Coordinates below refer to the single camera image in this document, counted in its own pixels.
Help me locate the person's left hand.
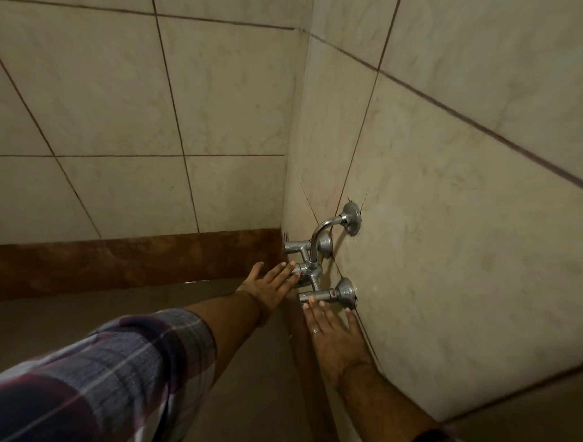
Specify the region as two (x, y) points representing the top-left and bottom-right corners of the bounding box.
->
(234, 259), (303, 327)

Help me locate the person's right hand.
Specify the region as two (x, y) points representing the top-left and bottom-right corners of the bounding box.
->
(299, 299), (379, 389)

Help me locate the person's right forearm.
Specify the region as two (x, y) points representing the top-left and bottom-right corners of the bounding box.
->
(334, 359), (443, 442)

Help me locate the person's left forearm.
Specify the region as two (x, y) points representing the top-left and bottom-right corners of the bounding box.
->
(180, 287), (263, 387)

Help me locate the plaid shirt left sleeve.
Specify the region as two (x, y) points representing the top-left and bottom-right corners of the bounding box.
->
(0, 300), (220, 442)

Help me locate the chrome wall mixer tap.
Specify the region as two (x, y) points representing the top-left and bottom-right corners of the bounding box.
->
(280, 198), (363, 312)

